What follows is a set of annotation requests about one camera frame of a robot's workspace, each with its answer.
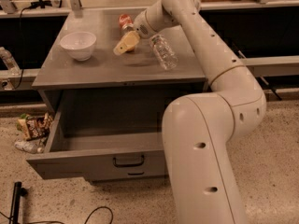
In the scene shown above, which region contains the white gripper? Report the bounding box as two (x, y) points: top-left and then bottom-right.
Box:
(113, 11), (156, 55)

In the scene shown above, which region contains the orange fruit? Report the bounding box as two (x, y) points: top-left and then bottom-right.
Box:
(126, 46), (135, 52)

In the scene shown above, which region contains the red soda can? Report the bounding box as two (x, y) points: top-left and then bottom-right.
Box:
(119, 14), (134, 35)

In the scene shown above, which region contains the plastic bottle on left shelf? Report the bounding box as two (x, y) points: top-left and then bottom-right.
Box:
(0, 47), (21, 77)

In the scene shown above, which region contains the black cable at left shelf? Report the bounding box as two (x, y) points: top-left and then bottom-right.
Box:
(12, 3), (41, 91)

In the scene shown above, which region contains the clear plastic water bottle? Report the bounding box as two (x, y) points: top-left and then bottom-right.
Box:
(149, 35), (178, 70)

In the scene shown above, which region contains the white ceramic bowl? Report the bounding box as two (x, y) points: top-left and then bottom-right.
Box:
(60, 32), (97, 61)

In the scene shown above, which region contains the grey metal cabinet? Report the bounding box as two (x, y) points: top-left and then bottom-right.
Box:
(32, 7), (209, 114)

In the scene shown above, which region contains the open grey top drawer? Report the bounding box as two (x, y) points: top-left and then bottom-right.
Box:
(25, 88), (176, 183)

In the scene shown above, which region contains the black cable on floor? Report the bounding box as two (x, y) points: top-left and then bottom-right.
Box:
(0, 205), (114, 224)

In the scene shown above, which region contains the crumpled plastic bottle on floor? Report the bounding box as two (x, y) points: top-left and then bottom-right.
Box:
(14, 138), (47, 154)

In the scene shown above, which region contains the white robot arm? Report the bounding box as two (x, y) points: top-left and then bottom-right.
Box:
(114, 0), (266, 224)

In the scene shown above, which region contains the brown snack bag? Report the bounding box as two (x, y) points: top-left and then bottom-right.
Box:
(17, 113), (53, 141)

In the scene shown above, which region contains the black drawer handle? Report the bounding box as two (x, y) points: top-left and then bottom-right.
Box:
(113, 155), (145, 168)

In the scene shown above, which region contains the black stand on floor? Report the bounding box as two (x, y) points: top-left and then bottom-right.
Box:
(8, 181), (28, 224)

